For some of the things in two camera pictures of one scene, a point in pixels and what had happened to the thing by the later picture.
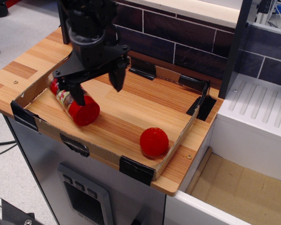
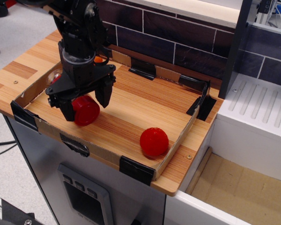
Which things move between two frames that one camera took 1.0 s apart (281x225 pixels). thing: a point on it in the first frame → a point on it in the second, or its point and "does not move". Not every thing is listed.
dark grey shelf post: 233,61 does not move
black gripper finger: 117,76 → 103,93
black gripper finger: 77,93 → 67,108
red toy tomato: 154,141 does not move
